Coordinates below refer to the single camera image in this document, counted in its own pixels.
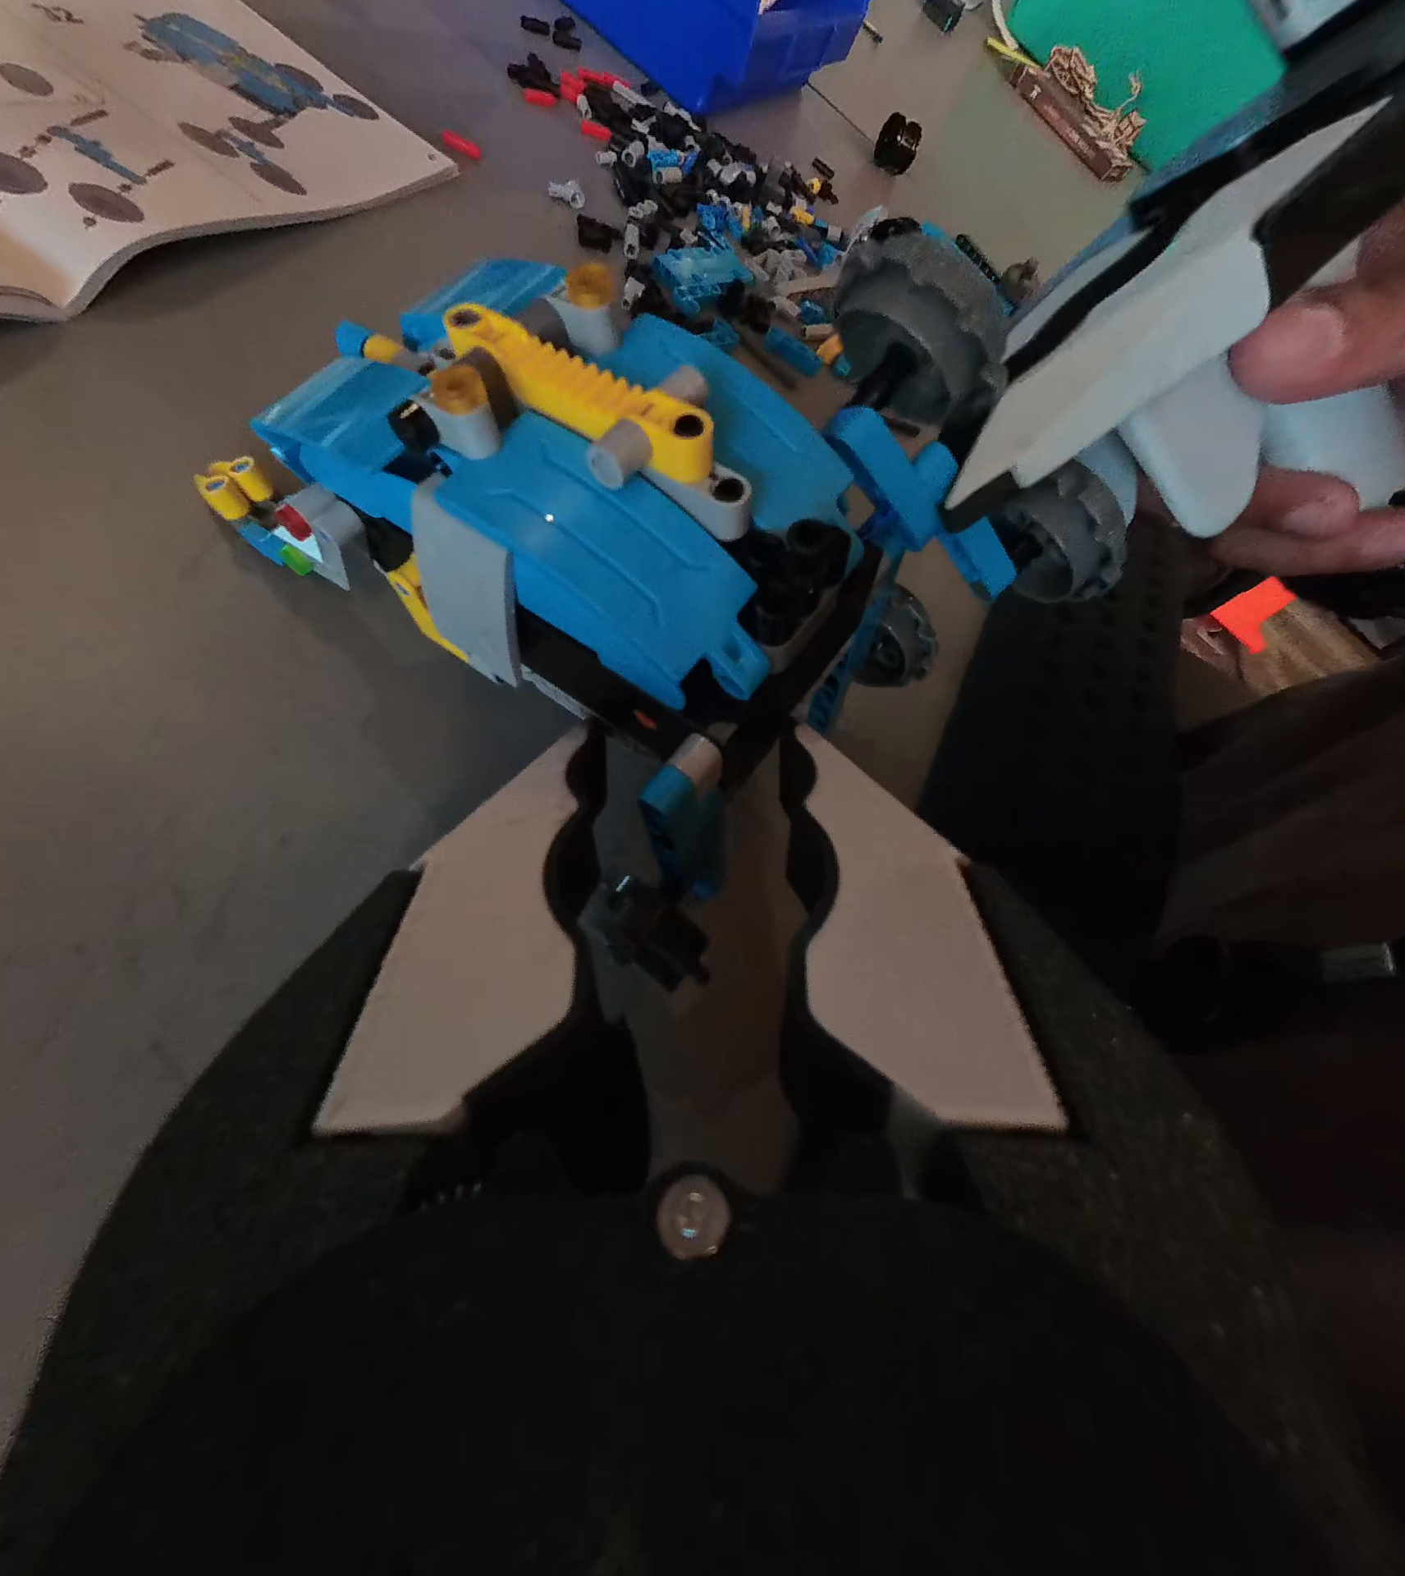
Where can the orange floor marker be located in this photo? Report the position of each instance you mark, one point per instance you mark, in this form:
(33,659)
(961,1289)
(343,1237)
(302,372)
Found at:
(1251,610)

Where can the small black tyre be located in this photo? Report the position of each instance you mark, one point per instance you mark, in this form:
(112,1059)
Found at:
(897,145)

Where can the small red brick pin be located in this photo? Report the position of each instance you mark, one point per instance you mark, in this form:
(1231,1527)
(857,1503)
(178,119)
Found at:
(462,145)

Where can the teal green box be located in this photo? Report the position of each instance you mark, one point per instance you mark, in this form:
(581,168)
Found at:
(1195,74)

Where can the pile of small brick parts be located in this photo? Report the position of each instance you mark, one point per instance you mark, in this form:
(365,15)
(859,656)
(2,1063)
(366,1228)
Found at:
(703,198)

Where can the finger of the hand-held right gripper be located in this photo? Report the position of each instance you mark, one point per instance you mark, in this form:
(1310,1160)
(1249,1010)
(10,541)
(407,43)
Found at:
(1269,160)
(1108,357)

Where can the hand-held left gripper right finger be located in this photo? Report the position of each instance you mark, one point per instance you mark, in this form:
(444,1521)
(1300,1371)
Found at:
(924,997)

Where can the brown wooden model kit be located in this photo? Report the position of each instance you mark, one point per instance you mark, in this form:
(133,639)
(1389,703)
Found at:
(1079,124)

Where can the blue yellow brick toy vehicle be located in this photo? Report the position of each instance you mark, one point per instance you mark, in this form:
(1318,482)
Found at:
(604,542)

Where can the grey desk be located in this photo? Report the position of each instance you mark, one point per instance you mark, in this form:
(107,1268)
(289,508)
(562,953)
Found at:
(161,739)

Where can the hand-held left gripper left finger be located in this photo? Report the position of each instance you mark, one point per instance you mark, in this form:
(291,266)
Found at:
(457,997)

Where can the open instruction booklet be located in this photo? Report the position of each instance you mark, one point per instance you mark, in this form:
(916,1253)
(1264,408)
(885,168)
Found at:
(38,247)

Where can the black perforated chair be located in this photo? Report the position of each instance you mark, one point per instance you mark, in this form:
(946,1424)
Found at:
(1059,739)

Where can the blue plastic bin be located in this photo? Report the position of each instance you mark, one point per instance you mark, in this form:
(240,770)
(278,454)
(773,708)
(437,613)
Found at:
(714,50)

